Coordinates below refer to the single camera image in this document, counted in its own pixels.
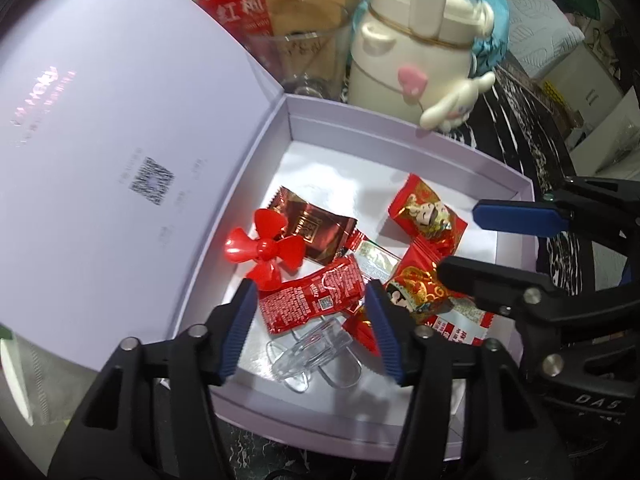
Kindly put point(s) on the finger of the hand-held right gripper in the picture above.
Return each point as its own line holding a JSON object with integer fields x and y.
{"x": 480, "y": 280}
{"x": 515, "y": 217}

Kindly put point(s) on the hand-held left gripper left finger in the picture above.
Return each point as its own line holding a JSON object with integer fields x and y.
{"x": 237, "y": 330}

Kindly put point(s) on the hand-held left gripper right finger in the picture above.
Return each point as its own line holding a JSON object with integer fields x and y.
{"x": 387, "y": 330}

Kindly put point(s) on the long red barcode sachet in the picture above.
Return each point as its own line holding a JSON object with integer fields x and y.
{"x": 465, "y": 327}

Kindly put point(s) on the red cartoon figure candy packet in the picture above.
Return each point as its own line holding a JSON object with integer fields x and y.
{"x": 415, "y": 285}
{"x": 425, "y": 210}

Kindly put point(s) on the clear plastic clip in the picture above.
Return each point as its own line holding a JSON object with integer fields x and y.
{"x": 310, "y": 355}

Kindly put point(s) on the small red sauce sachet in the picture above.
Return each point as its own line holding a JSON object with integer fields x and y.
{"x": 310, "y": 295}

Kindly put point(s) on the dark red candy packet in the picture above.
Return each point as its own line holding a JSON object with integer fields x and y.
{"x": 315, "y": 227}

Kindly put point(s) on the white cardboard box with lid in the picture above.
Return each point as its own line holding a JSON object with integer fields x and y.
{"x": 100, "y": 110}

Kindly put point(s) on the yellow plastic item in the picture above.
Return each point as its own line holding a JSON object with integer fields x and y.
{"x": 553, "y": 94}

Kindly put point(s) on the white cabinet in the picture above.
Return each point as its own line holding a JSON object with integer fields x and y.
{"x": 600, "y": 110}

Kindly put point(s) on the blue plastic bag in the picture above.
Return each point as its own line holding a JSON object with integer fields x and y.
{"x": 492, "y": 40}

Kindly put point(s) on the cream cartoon dog water bottle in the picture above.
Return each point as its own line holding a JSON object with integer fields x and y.
{"x": 390, "y": 60}

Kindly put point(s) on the clear drinking glass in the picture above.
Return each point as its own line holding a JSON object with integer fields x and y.
{"x": 300, "y": 65}

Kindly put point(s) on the black and red package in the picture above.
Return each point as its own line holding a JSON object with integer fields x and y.
{"x": 235, "y": 10}

